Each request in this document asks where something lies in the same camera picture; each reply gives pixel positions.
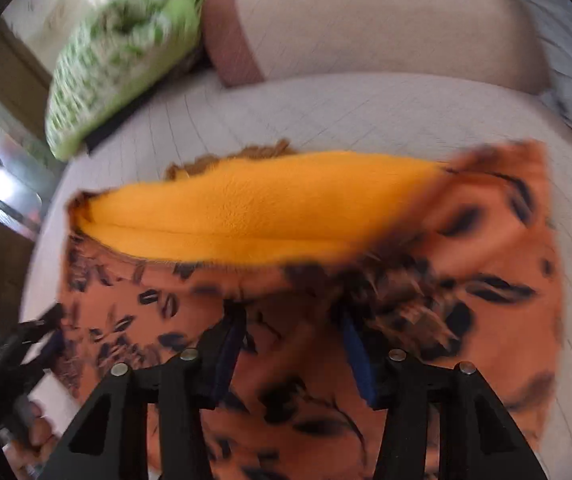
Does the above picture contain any orange black floral blouse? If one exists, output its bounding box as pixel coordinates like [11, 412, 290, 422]
[55, 141, 563, 479]

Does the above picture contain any operator left hand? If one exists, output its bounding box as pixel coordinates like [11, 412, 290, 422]
[2, 401, 59, 479]

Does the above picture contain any wooden stained glass door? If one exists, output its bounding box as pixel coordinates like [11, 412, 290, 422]
[0, 20, 64, 314]

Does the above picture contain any green white patterned pillow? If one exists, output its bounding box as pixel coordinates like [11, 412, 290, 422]
[45, 0, 205, 162]

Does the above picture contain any pink quilted bolster cushion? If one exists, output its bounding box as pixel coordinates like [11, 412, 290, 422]
[202, 0, 548, 93]

